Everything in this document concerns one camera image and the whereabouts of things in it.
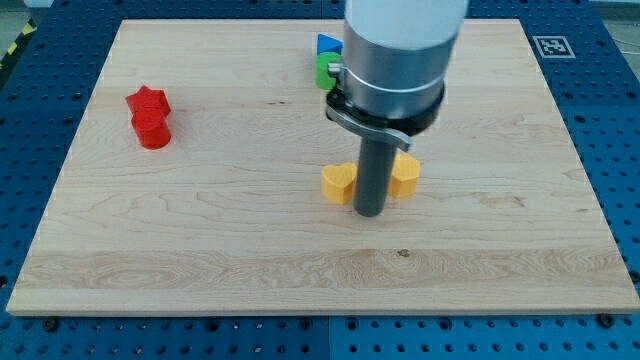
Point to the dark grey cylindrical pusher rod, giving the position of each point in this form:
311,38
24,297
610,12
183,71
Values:
375,165

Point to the yellow heart block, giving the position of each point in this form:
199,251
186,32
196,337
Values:
337,182

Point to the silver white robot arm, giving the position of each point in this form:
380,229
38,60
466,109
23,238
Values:
390,82

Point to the yellow pentagon block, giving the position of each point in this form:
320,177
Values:
405,175

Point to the green cylinder block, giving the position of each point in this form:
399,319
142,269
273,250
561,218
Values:
322,78

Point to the blue triangle block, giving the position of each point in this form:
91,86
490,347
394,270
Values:
326,43

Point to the light wooden board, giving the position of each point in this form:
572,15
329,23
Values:
228,218

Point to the white fiducial marker tag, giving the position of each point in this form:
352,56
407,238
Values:
553,47

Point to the red star block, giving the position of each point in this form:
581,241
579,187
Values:
147,98

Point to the black bolt front right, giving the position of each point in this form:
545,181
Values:
606,320

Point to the black bolt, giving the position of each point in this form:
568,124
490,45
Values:
606,320
50,324

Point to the black bolt front left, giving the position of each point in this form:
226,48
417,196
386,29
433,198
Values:
50,324

